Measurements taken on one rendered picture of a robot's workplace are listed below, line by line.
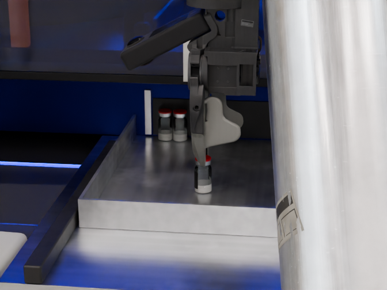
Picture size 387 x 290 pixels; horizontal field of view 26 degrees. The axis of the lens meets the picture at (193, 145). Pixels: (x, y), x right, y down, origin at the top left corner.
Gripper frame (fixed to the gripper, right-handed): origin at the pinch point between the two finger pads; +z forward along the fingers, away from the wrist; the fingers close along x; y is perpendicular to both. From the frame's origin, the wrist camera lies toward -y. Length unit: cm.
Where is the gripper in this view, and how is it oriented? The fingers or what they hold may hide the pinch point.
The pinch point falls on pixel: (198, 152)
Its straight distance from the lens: 105.4
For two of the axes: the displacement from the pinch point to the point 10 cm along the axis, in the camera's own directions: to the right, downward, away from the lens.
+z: 0.0, 9.5, 3.3
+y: 9.9, 0.4, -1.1
